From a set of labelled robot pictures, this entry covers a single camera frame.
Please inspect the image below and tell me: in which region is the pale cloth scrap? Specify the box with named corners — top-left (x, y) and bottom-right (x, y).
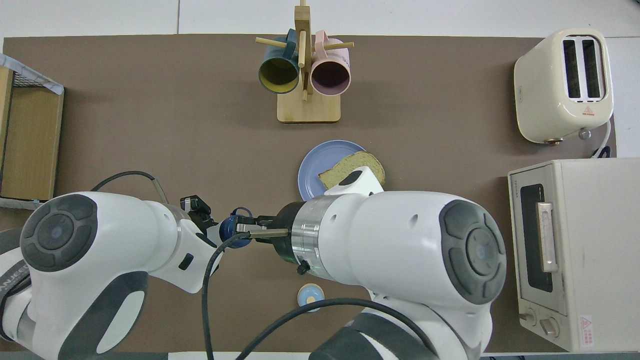
top-left (0, 197), bottom-right (43, 211)

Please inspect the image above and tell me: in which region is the brown table mat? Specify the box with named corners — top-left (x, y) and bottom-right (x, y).
top-left (0, 34), bottom-right (617, 353)

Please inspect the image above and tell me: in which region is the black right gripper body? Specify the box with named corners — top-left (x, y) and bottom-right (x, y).
top-left (255, 201), bottom-right (301, 264)

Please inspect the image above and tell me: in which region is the toasted bread slice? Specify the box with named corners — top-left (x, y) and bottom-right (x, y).
top-left (318, 151), bottom-right (386, 191)

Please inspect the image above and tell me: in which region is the white bottle with navy cap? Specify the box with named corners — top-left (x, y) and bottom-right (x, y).
top-left (212, 206), bottom-right (254, 249)

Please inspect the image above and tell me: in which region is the blue checkered cloth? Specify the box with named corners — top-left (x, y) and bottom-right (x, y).
top-left (0, 52), bottom-right (65, 96)

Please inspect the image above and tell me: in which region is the cream two-slot toaster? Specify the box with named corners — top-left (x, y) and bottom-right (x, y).
top-left (513, 28), bottom-right (615, 146)

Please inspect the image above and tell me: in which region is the white toaster oven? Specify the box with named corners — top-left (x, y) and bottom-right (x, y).
top-left (507, 158), bottom-right (640, 353)

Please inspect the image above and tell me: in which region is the toaster power cord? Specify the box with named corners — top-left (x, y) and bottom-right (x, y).
top-left (591, 120), bottom-right (613, 159)

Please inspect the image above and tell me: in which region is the wooden shelf with wire basket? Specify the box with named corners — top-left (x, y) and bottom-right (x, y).
top-left (0, 65), bottom-right (65, 202)

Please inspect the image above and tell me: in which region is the wooden mug tree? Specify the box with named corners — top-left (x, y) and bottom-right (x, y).
top-left (255, 0), bottom-right (355, 124)

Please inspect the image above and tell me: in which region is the blue round plate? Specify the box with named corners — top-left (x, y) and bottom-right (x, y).
top-left (298, 139), bottom-right (368, 202)

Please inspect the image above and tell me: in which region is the teal mug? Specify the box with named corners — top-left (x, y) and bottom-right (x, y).
top-left (258, 28), bottom-right (301, 95)

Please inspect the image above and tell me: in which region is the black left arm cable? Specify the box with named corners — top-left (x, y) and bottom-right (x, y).
top-left (90, 170), bottom-right (169, 203)

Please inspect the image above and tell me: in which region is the pink mug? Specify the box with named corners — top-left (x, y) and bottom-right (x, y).
top-left (310, 30), bottom-right (352, 97)

